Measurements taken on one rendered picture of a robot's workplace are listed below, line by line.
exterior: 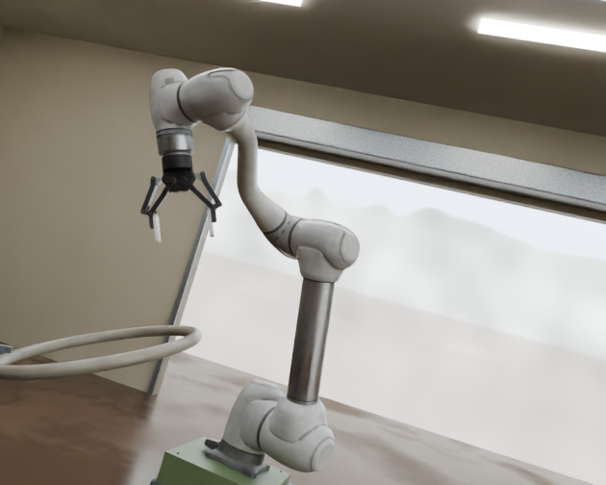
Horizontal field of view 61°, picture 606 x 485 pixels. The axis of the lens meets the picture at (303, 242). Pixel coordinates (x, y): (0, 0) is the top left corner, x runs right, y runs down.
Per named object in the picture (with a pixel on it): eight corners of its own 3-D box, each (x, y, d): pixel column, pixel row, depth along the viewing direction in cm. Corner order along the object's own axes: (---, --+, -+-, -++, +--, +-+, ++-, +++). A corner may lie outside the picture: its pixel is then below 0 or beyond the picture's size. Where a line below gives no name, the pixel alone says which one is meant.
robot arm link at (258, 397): (244, 437, 182) (265, 377, 186) (280, 459, 170) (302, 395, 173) (211, 434, 170) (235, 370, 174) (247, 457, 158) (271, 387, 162)
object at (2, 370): (-49, 396, 97) (-50, 380, 97) (17, 353, 144) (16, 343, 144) (212, 355, 111) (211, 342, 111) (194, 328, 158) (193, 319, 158)
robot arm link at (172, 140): (161, 139, 134) (163, 161, 134) (151, 131, 125) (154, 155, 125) (195, 135, 135) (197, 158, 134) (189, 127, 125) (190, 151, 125)
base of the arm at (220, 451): (214, 444, 182) (219, 427, 183) (269, 469, 176) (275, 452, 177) (192, 450, 165) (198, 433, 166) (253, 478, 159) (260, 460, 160)
